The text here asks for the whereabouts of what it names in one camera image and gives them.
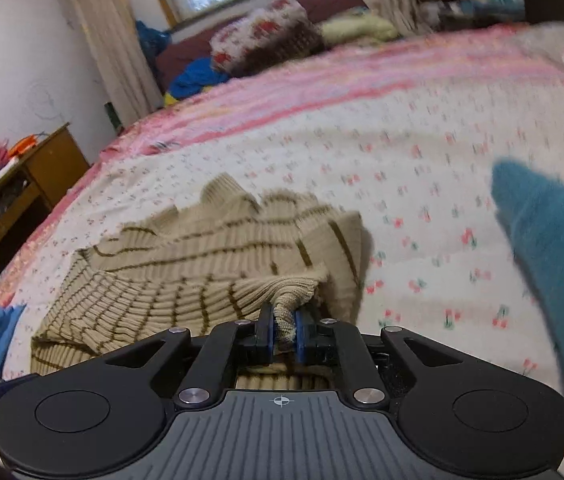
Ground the blue crumpled cloth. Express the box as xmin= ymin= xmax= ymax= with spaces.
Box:
xmin=164 ymin=57 xmax=230 ymax=106

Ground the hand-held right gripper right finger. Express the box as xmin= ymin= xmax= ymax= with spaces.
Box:
xmin=294 ymin=309 xmax=445 ymax=407

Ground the orange plastic item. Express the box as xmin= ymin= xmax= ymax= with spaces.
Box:
xmin=7 ymin=135 xmax=43 ymax=156

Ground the bed with cherry print sheet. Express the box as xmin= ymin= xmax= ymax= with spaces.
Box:
xmin=0 ymin=22 xmax=564 ymax=480

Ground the pale green pillow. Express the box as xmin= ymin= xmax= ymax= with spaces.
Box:
xmin=319 ymin=7 xmax=400 ymax=46

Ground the blue patterned bag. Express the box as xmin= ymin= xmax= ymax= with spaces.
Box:
xmin=134 ymin=20 xmax=173 ymax=58

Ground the cluttered dark nightstand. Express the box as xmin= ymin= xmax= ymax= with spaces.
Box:
xmin=412 ymin=0 xmax=525 ymax=28

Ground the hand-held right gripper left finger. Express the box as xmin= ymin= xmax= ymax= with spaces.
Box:
xmin=104 ymin=302 xmax=279 ymax=408

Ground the beige striped knit sweater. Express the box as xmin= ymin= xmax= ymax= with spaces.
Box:
xmin=31 ymin=172 xmax=368 ymax=391

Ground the floral red pillow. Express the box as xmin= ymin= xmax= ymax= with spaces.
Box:
xmin=209 ymin=0 xmax=328 ymax=76

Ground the teal fleece garment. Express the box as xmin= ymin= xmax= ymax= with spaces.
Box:
xmin=491 ymin=157 xmax=564 ymax=480

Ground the wooden desk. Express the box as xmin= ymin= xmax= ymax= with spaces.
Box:
xmin=0 ymin=122 xmax=90 ymax=318

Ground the dark red daybed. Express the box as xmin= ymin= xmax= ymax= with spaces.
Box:
xmin=154 ymin=0 xmax=368 ymax=93

